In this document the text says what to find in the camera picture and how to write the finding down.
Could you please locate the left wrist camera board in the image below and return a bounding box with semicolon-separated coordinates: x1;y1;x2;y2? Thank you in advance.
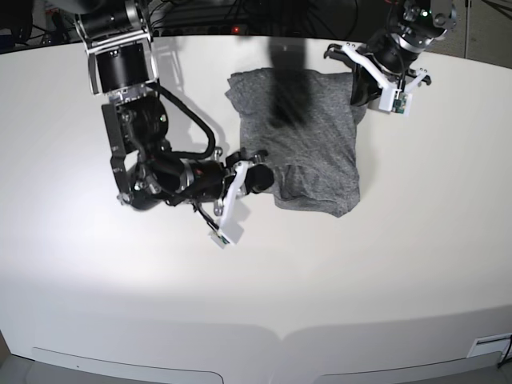
378;88;413;116

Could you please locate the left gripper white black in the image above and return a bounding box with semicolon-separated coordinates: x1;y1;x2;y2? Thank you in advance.
324;43;432;106

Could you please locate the white power strip red switch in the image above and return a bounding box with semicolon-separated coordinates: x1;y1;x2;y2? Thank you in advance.
154;23;248;36

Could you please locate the grey long-sleeve T-shirt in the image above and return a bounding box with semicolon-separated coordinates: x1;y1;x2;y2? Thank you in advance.
226;68;366;218

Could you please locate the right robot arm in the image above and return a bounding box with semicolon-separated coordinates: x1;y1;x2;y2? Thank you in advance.
75;1;274;234

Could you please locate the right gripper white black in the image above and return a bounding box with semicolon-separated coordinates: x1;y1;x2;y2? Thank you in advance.
191;148;274;230

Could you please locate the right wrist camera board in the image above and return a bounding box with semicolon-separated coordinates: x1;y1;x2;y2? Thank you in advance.
210;222;244;249

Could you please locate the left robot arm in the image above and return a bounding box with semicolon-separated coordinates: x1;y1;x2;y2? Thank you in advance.
324;1;457;114

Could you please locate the white label plate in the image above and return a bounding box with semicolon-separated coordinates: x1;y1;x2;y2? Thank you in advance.
467;333;511;359

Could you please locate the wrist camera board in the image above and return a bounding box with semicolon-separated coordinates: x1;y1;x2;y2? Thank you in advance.
210;222;244;249
378;88;413;116

